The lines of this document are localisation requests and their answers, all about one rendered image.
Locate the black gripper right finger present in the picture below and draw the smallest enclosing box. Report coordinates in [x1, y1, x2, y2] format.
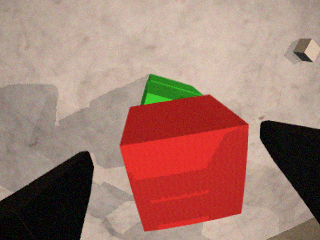
[260, 120, 320, 224]

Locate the red block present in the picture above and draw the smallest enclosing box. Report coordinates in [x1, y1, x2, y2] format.
[119, 95, 248, 232]

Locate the green block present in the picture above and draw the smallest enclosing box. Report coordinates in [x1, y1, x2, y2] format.
[148, 73, 203, 95]
[140, 80, 201, 105]

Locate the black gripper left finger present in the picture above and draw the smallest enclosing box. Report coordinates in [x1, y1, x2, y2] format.
[0, 151, 93, 240]

